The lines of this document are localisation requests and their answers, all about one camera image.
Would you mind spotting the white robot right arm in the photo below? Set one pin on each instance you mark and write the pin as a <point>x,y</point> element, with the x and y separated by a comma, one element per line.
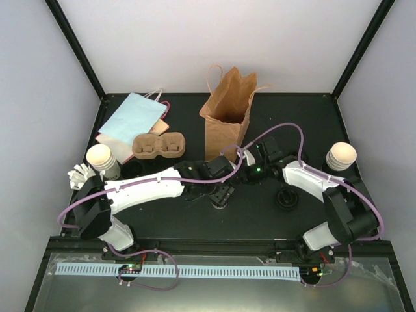
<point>349,211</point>

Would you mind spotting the right paper cup stack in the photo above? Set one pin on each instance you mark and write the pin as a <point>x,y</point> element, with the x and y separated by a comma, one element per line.
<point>340,157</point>

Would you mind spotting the left paper cup stack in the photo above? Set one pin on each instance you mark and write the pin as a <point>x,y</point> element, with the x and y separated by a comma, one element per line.
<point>101,158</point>

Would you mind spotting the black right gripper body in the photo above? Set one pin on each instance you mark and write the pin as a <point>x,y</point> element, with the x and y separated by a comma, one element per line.
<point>254,176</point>

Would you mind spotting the small brown paper bag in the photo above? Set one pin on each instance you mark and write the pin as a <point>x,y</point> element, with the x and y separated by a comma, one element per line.
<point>159,127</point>

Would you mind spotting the brown pulp cup carrier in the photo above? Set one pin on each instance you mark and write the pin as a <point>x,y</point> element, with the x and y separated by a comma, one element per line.
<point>167,145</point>

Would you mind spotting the paper cup stack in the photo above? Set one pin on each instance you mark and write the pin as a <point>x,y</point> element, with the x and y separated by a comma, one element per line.
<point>101,158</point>
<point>340,157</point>

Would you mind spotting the black coffee cup lid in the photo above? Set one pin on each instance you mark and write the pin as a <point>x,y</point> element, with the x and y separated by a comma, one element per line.
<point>286,199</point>

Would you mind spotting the light blue paper bag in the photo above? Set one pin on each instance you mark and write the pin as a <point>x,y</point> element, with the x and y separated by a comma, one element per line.
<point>135,116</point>

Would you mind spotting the light blue cable duct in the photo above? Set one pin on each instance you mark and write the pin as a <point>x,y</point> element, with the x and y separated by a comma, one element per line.
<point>181,271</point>

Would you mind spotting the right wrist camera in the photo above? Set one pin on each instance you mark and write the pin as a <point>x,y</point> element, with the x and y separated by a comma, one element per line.
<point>248,158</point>

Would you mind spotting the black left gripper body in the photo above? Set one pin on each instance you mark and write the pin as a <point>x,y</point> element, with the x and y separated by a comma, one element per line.
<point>221,197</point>

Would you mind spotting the white plastic cutlery bundle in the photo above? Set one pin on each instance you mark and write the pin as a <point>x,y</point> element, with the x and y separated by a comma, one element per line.
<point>79,175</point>

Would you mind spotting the black aluminium rail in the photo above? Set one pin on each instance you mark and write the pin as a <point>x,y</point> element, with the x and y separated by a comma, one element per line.
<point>221,247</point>

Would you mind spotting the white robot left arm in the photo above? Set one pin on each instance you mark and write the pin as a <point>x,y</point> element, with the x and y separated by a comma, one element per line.
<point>97,202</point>

